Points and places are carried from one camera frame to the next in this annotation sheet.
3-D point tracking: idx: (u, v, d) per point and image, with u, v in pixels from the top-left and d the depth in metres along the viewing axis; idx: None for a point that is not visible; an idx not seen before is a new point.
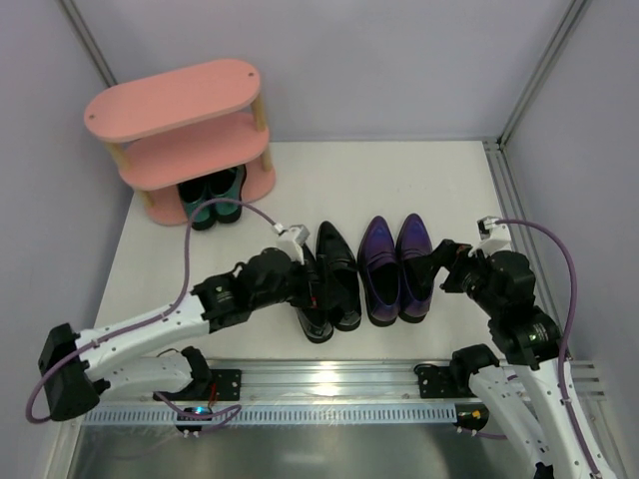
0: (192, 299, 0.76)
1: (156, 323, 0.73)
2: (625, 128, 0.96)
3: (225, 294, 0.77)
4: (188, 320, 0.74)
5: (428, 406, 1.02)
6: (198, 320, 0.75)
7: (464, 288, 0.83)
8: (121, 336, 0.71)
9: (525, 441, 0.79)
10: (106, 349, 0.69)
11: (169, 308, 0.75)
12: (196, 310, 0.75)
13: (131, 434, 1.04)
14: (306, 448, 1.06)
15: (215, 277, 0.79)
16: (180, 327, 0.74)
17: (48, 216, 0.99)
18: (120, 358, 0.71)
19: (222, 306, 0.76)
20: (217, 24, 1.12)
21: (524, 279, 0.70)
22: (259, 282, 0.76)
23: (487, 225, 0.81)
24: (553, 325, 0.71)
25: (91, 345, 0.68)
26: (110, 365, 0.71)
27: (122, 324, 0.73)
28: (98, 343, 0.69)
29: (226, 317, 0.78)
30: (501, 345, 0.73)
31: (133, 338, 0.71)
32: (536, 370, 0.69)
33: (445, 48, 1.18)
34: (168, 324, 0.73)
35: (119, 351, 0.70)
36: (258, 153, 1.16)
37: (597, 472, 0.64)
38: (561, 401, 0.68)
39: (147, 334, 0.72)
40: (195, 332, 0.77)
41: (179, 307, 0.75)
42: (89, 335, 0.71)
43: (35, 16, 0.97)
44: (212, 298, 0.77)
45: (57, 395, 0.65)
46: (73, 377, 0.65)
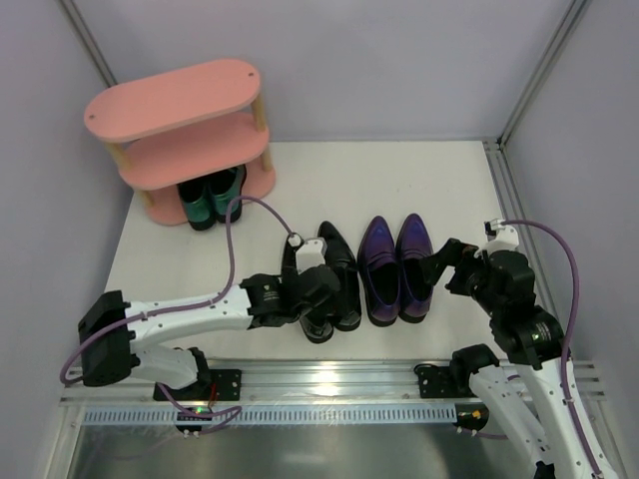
0: (241, 290, 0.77)
1: (203, 307, 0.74)
2: (625, 128, 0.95)
3: (272, 292, 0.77)
4: (234, 311, 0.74)
5: (428, 406, 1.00)
6: (244, 313, 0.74)
7: (467, 289, 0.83)
8: (169, 313, 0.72)
9: (525, 441, 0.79)
10: (153, 324, 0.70)
11: (218, 294, 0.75)
12: (244, 304, 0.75)
13: (131, 434, 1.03)
14: (306, 448, 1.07)
15: (265, 274, 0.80)
16: (225, 316, 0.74)
17: (48, 216, 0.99)
18: (164, 335, 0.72)
19: (269, 303, 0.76)
20: (216, 23, 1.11)
21: (525, 277, 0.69)
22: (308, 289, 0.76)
23: (494, 226, 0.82)
24: (556, 324, 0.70)
25: (140, 317, 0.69)
26: (151, 341, 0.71)
27: (171, 302, 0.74)
28: (146, 316, 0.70)
29: (268, 318, 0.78)
30: (503, 344, 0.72)
31: (182, 319, 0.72)
32: (538, 370, 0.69)
33: (445, 48, 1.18)
34: (214, 310, 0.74)
35: (165, 328, 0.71)
36: (259, 153, 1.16)
37: (599, 472, 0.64)
38: (564, 401, 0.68)
39: (193, 317, 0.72)
40: (237, 324, 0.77)
41: (227, 297, 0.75)
42: (138, 306, 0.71)
43: (35, 15, 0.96)
44: (258, 294, 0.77)
45: (98, 360, 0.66)
46: (119, 347, 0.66)
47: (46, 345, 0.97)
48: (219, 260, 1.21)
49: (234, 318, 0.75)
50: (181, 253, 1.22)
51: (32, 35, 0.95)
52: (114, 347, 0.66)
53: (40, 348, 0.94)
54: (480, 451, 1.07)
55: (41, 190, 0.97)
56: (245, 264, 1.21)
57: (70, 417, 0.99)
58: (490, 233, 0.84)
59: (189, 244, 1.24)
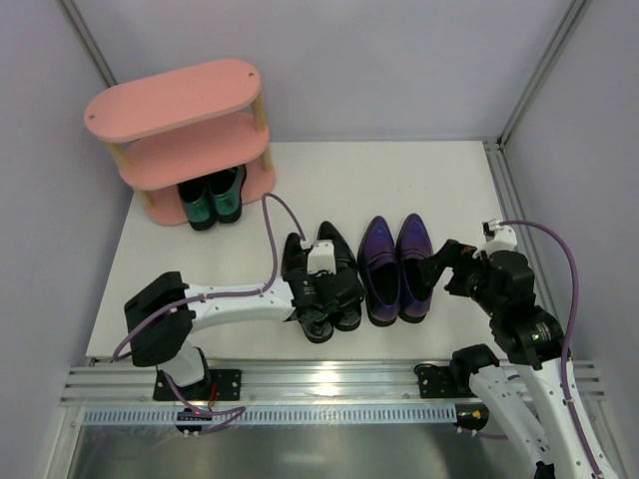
0: (283, 283, 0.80)
1: (253, 296, 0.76)
2: (625, 128, 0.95)
3: (310, 287, 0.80)
4: (280, 300, 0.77)
5: (428, 406, 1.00)
6: (288, 304, 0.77)
7: (467, 289, 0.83)
8: (226, 298, 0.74)
9: (525, 441, 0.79)
10: (211, 306, 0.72)
11: (267, 283, 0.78)
12: (287, 297, 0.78)
13: (131, 434, 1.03)
14: (306, 448, 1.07)
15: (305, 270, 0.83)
16: (272, 305, 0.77)
17: (49, 217, 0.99)
18: (215, 319, 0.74)
19: (307, 297, 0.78)
20: (217, 23, 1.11)
21: (524, 276, 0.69)
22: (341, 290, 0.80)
23: (492, 227, 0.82)
24: (556, 324, 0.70)
25: (199, 299, 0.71)
26: (203, 324, 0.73)
27: (224, 287, 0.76)
28: (204, 298, 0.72)
29: (304, 313, 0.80)
30: (503, 344, 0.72)
31: (236, 304, 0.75)
32: (538, 370, 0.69)
33: (445, 48, 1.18)
34: (264, 299, 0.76)
35: (221, 310, 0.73)
36: (258, 153, 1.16)
37: (599, 472, 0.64)
38: (564, 401, 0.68)
39: (245, 305, 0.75)
40: (276, 316, 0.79)
41: (273, 287, 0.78)
42: (197, 288, 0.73)
43: (35, 15, 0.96)
44: (297, 288, 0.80)
45: (157, 337, 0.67)
46: (176, 326, 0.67)
47: (45, 345, 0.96)
48: (220, 260, 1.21)
49: (279, 308, 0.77)
50: (181, 253, 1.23)
51: (32, 34, 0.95)
52: (170, 325, 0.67)
53: (40, 348, 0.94)
54: (480, 451, 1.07)
55: (41, 190, 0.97)
56: (246, 264, 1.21)
57: (70, 416, 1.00)
58: (488, 234, 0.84)
59: (189, 244, 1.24)
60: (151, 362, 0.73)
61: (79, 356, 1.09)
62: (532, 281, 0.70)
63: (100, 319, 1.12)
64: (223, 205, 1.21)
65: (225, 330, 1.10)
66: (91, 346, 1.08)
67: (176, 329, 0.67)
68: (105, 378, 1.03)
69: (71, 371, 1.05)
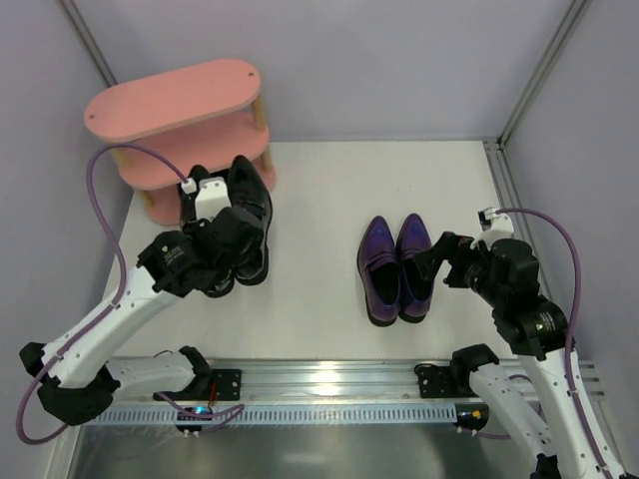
0: (140, 270, 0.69)
1: (110, 313, 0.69)
2: (625, 129, 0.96)
3: (174, 252, 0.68)
4: (139, 298, 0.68)
5: (428, 406, 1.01)
6: (151, 294, 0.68)
7: (467, 281, 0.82)
8: (80, 341, 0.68)
9: (525, 434, 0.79)
10: (71, 358, 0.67)
11: (118, 292, 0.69)
12: (150, 286, 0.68)
13: (131, 434, 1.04)
14: (306, 448, 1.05)
15: (163, 235, 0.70)
16: (136, 308, 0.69)
17: (49, 217, 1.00)
18: (92, 359, 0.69)
19: (175, 265, 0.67)
20: (217, 24, 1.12)
21: (527, 264, 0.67)
22: (223, 237, 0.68)
23: (488, 216, 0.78)
24: (560, 313, 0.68)
25: (55, 360, 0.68)
26: (92, 368, 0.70)
27: (80, 327, 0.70)
28: (62, 355, 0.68)
29: (187, 276, 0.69)
30: (505, 334, 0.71)
31: (96, 337, 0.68)
32: (542, 360, 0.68)
33: (445, 47, 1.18)
34: (120, 309, 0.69)
35: (84, 355, 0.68)
36: (258, 153, 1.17)
37: (604, 463, 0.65)
38: (568, 393, 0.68)
39: (107, 327, 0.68)
40: (160, 306, 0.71)
41: (129, 288, 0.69)
42: (53, 348, 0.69)
43: (36, 17, 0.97)
44: (160, 262, 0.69)
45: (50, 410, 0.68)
46: (49, 396, 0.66)
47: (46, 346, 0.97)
48: None
49: (147, 304, 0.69)
50: None
51: (33, 36, 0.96)
52: (46, 401, 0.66)
53: None
54: (481, 450, 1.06)
55: (41, 190, 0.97)
56: None
57: None
58: (484, 223, 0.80)
59: None
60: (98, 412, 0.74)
61: None
62: (536, 270, 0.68)
63: None
64: None
65: (224, 330, 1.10)
66: None
67: (55, 396, 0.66)
68: None
69: None
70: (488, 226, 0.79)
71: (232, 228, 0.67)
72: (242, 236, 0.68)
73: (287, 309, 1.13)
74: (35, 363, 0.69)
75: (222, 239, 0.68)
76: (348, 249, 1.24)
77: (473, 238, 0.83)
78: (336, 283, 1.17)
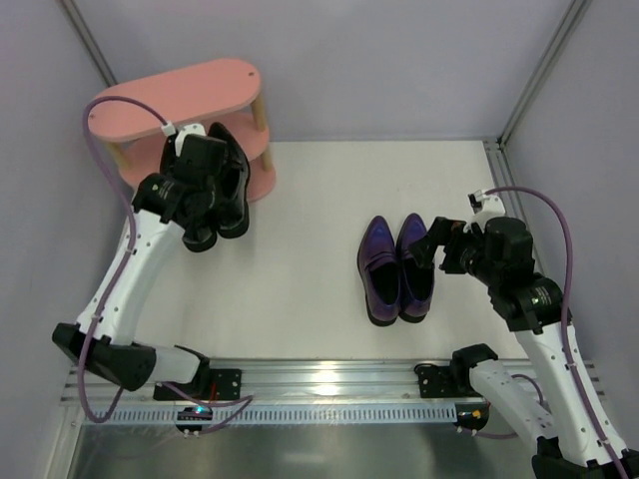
0: (143, 217, 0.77)
1: (131, 259, 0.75)
2: (626, 128, 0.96)
3: (164, 187, 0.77)
4: (153, 236, 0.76)
5: (427, 406, 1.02)
6: (162, 229, 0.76)
7: (463, 264, 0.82)
8: (114, 295, 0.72)
9: (525, 420, 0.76)
10: (111, 312, 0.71)
11: (131, 239, 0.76)
12: (157, 224, 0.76)
13: (131, 434, 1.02)
14: (305, 448, 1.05)
15: (146, 181, 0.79)
16: (152, 245, 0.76)
17: (49, 216, 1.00)
18: (130, 311, 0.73)
19: (172, 196, 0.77)
20: (217, 24, 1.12)
21: (522, 240, 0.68)
22: (199, 161, 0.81)
23: (478, 198, 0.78)
24: (556, 288, 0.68)
25: (96, 320, 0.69)
26: (131, 320, 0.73)
27: (105, 287, 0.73)
28: (100, 315, 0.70)
29: (186, 204, 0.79)
30: (502, 310, 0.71)
31: (126, 286, 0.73)
32: (539, 335, 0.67)
33: (445, 47, 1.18)
34: (140, 252, 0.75)
35: (122, 306, 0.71)
36: (260, 153, 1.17)
37: (605, 438, 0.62)
38: (566, 366, 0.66)
39: (134, 272, 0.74)
40: (171, 242, 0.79)
41: (140, 233, 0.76)
42: (88, 315, 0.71)
43: (36, 17, 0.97)
44: (156, 201, 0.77)
45: (109, 371, 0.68)
46: (107, 352, 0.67)
47: (46, 346, 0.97)
48: (220, 260, 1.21)
49: (161, 240, 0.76)
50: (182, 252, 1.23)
51: (33, 36, 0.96)
52: (105, 357, 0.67)
53: (40, 348, 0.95)
54: (483, 451, 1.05)
55: (41, 189, 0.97)
56: (246, 260, 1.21)
57: (70, 416, 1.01)
58: (475, 205, 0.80)
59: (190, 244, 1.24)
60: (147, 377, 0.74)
61: None
62: (530, 245, 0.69)
63: None
64: None
65: (224, 329, 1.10)
66: None
67: (113, 350, 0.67)
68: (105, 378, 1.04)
69: (71, 372, 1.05)
70: (479, 208, 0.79)
71: (202, 150, 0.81)
72: (213, 157, 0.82)
73: (287, 309, 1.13)
74: (76, 336, 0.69)
75: (198, 164, 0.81)
76: (348, 249, 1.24)
77: (466, 221, 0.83)
78: (336, 283, 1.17)
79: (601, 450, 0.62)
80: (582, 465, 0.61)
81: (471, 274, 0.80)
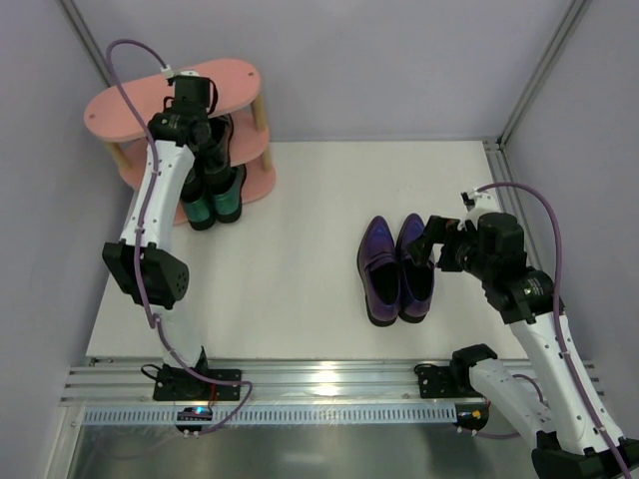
0: (161, 146, 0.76)
1: (159, 179, 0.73)
2: (625, 129, 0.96)
3: (173, 118, 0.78)
4: (175, 157, 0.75)
5: (428, 406, 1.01)
6: (180, 151, 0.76)
7: (458, 261, 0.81)
8: (151, 211, 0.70)
9: (525, 416, 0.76)
10: (151, 226, 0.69)
11: (153, 164, 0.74)
12: (174, 147, 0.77)
13: (131, 434, 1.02)
14: (306, 448, 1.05)
15: (151, 122, 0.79)
16: (175, 167, 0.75)
17: (49, 217, 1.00)
18: (166, 225, 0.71)
19: (183, 122, 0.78)
20: (216, 23, 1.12)
21: (514, 234, 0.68)
22: (192, 98, 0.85)
23: (471, 196, 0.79)
24: (548, 281, 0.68)
25: (140, 232, 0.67)
26: (167, 237, 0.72)
27: (138, 207, 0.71)
28: (141, 228, 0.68)
29: (195, 133, 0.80)
30: (495, 302, 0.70)
31: (160, 201, 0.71)
32: (533, 324, 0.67)
33: (444, 48, 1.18)
34: (166, 172, 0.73)
35: (161, 218, 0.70)
36: (259, 153, 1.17)
37: (601, 426, 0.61)
38: (560, 355, 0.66)
39: (165, 190, 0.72)
40: (187, 165, 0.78)
41: (161, 157, 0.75)
42: (129, 233, 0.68)
43: (35, 16, 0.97)
44: (168, 133, 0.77)
45: (159, 277, 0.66)
46: (157, 255, 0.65)
47: (45, 345, 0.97)
48: (219, 260, 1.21)
49: (181, 164, 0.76)
50: (182, 251, 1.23)
51: (32, 36, 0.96)
52: (159, 258, 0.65)
53: (40, 348, 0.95)
54: (482, 451, 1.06)
55: (41, 190, 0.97)
56: (246, 259, 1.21)
57: (69, 417, 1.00)
58: (467, 203, 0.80)
59: (189, 244, 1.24)
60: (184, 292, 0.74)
61: (79, 356, 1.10)
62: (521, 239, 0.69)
63: (100, 319, 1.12)
64: (223, 207, 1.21)
65: (224, 329, 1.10)
66: (91, 346, 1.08)
67: (163, 252, 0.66)
68: (105, 378, 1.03)
69: (70, 371, 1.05)
70: (472, 207, 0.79)
71: (193, 87, 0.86)
72: (201, 92, 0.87)
73: (286, 308, 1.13)
74: (124, 250, 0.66)
75: (192, 99, 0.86)
76: (348, 248, 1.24)
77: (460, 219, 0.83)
78: (336, 281, 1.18)
79: (598, 438, 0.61)
80: (580, 453, 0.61)
81: (466, 271, 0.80)
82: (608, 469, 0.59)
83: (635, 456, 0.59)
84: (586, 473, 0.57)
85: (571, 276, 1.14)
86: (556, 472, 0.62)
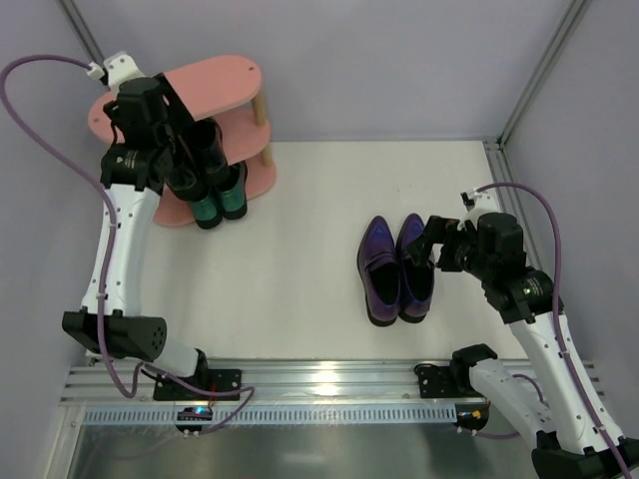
0: (116, 189, 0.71)
1: (119, 233, 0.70)
2: (624, 128, 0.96)
3: (129, 156, 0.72)
4: (132, 206, 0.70)
5: (427, 406, 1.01)
6: (139, 197, 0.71)
7: (457, 262, 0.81)
8: (113, 271, 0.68)
9: (525, 416, 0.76)
10: (115, 287, 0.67)
11: (110, 213, 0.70)
12: (133, 193, 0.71)
13: (131, 434, 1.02)
14: (305, 448, 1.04)
15: (106, 155, 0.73)
16: (135, 216, 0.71)
17: (48, 217, 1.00)
18: (133, 283, 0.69)
19: (140, 163, 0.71)
20: (216, 23, 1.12)
21: (513, 233, 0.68)
22: (145, 116, 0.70)
23: (470, 196, 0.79)
24: (548, 281, 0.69)
25: (102, 298, 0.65)
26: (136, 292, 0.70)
27: (100, 266, 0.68)
28: (104, 292, 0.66)
29: (157, 169, 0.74)
30: (495, 302, 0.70)
31: (122, 259, 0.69)
32: (531, 324, 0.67)
33: (444, 47, 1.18)
34: (127, 225, 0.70)
35: (124, 278, 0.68)
36: (261, 148, 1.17)
37: (601, 425, 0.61)
38: (559, 354, 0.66)
39: (127, 245, 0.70)
40: (153, 206, 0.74)
41: (119, 206, 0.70)
42: (92, 298, 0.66)
43: (35, 16, 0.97)
44: (124, 174, 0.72)
45: (128, 345, 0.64)
46: (123, 324, 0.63)
47: (46, 344, 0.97)
48: (218, 261, 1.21)
49: (142, 212, 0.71)
50: (182, 252, 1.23)
51: (32, 36, 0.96)
52: (124, 328, 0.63)
53: (40, 347, 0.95)
54: (482, 451, 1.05)
55: (40, 190, 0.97)
56: (245, 260, 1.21)
57: (70, 417, 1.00)
58: (467, 204, 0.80)
59: (190, 244, 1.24)
60: (163, 348, 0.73)
61: (79, 356, 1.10)
62: (521, 238, 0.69)
63: None
64: (229, 204, 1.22)
65: (224, 330, 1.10)
66: None
67: (128, 320, 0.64)
68: (105, 378, 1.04)
69: (70, 371, 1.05)
70: (472, 207, 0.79)
71: (141, 104, 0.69)
72: (152, 105, 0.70)
73: (286, 309, 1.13)
74: (89, 321, 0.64)
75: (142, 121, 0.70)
76: (348, 249, 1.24)
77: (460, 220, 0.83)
78: (336, 283, 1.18)
79: (597, 436, 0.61)
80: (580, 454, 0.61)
81: (466, 272, 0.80)
82: (608, 468, 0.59)
83: (635, 455, 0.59)
84: (586, 473, 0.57)
85: (571, 277, 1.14)
86: (557, 473, 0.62)
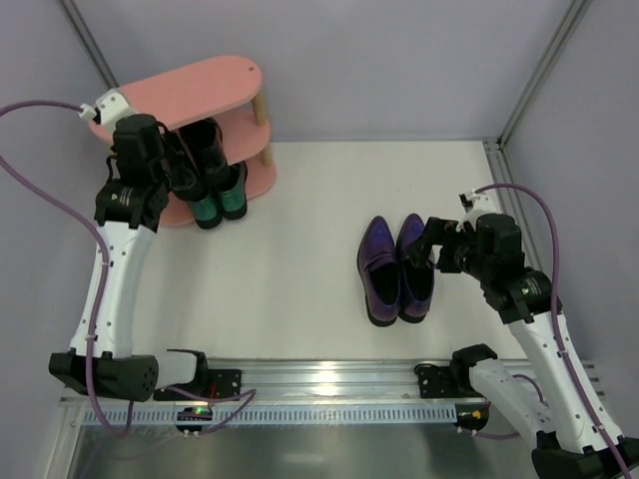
0: (109, 227, 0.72)
1: (110, 272, 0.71)
2: (624, 128, 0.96)
3: (124, 193, 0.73)
4: (126, 244, 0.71)
5: (427, 406, 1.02)
6: (132, 235, 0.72)
7: (457, 262, 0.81)
8: (102, 313, 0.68)
9: (525, 416, 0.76)
10: (104, 329, 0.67)
11: (103, 251, 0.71)
12: (127, 230, 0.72)
13: (132, 434, 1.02)
14: (305, 448, 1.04)
15: (101, 192, 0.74)
16: (128, 254, 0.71)
17: (48, 216, 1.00)
18: (123, 324, 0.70)
19: (134, 201, 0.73)
20: (216, 23, 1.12)
21: (512, 233, 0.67)
22: (141, 152, 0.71)
23: (469, 197, 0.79)
24: (546, 281, 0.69)
25: (91, 340, 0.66)
26: (126, 332, 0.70)
27: (90, 307, 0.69)
28: (94, 334, 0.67)
29: (151, 206, 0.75)
30: (495, 303, 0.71)
31: (112, 301, 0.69)
32: (531, 324, 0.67)
33: (444, 47, 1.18)
34: (119, 262, 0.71)
35: (114, 320, 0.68)
36: (261, 148, 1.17)
37: (600, 424, 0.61)
38: (558, 354, 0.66)
39: (118, 284, 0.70)
40: (147, 241, 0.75)
41: (112, 244, 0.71)
42: (81, 340, 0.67)
43: (35, 16, 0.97)
44: (118, 211, 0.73)
45: (116, 388, 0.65)
46: (110, 368, 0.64)
47: (46, 344, 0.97)
48: (218, 261, 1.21)
49: (135, 249, 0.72)
50: (182, 253, 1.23)
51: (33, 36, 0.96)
52: (112, 372, 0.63)
53: (40, 346, 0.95)
54: (482, 451, 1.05)
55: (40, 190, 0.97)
56: (245, 260, 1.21)
57: (70, 417, 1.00)
58: (466, 204, 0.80)
59: (190, 245, 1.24)
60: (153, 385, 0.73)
61: None
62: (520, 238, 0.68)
63: None
64: (229, 204, 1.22)
65: (224, 331, 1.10)
66: None
67: (119, 364, 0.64)
68: None
69: None
70: (471, 208, 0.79)
71: (138, 143, 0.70)
72: (149, 143, 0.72)
73: (286, 309, 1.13)
74: (77, 364, 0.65)
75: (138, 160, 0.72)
76: (347, 249, 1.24)
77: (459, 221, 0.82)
78: (336, 283, 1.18)
79: (596, 436, 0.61)
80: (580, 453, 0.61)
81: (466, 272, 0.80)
82: (608, 467, 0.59)
83: (634, 454, 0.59)
84: (586, 472, 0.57)
85: (570, 277, 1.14)
86: (557, 472, 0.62)
